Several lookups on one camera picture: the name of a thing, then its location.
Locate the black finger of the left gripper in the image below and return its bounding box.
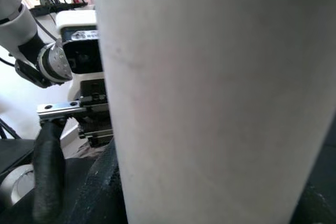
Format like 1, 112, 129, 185
33, 121, 67, 222

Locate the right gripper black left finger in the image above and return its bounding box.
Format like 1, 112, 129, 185
65, 140, 127, 224

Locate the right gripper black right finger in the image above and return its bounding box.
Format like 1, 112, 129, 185
288, 184, 336, 224

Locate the white plastic table leg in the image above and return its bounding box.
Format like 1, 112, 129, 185
89, 0, 336, 224

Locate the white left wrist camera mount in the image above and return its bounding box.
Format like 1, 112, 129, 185
56, 10, 106, 101

